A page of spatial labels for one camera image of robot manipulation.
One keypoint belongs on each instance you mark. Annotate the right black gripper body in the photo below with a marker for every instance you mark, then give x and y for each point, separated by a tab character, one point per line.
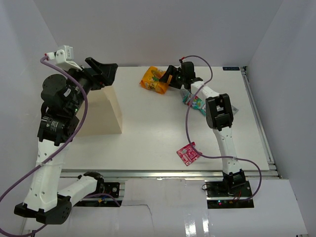
178	79

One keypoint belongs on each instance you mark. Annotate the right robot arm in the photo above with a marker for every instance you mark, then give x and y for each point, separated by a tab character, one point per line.
219	117

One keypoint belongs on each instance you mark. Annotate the teal fruit candy bag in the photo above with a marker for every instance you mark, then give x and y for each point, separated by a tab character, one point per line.
197	103

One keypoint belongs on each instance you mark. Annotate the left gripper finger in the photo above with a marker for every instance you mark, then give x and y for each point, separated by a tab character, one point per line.
95	68
108	74

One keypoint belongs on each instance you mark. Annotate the beige paper bag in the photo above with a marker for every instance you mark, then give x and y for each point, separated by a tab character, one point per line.
104	115

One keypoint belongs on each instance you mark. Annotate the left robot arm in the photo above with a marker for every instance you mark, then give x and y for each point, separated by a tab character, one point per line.
62	99

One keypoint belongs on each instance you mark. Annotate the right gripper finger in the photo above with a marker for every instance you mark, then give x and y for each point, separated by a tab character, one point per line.
171	71
166	78

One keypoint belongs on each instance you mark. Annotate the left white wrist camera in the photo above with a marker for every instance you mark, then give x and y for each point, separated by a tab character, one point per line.
64	58

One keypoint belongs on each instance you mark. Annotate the aluminium front rail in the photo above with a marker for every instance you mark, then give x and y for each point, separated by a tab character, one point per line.
165	174

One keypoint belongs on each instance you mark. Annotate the orange yellow snack bag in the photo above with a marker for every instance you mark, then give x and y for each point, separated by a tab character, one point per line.
150	80

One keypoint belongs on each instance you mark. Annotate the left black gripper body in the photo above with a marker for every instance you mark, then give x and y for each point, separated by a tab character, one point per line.
94	81

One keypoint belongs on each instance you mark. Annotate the red snack packet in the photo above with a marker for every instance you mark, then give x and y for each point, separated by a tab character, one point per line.
188	155

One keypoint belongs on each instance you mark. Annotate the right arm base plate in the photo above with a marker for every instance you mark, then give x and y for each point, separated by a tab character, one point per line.
219	198

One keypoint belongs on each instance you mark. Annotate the blue table label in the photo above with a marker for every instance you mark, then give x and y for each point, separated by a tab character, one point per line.
230	68

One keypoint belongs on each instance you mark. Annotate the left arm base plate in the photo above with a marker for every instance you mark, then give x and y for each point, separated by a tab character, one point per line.
111	197

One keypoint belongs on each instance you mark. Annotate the silver grey sachet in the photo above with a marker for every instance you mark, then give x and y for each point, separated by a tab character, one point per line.
234	110

